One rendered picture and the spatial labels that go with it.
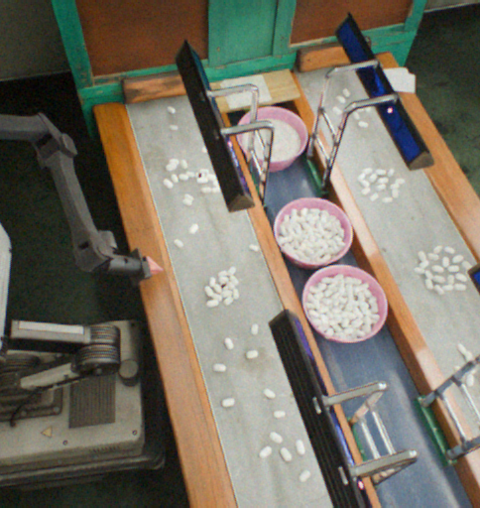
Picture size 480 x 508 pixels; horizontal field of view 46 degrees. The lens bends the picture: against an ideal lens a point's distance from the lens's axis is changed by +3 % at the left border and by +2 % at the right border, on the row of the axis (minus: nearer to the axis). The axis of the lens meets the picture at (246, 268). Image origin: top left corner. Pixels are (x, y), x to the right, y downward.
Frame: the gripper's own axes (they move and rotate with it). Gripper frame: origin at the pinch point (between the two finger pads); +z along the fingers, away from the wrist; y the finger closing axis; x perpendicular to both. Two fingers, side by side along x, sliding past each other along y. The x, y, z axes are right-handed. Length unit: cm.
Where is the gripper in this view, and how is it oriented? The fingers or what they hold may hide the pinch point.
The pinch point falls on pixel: (159, 270)
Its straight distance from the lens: 173.8
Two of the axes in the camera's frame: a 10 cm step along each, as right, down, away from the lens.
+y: -3.0, -8.6, 4.1
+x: -6.7, 5.0, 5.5
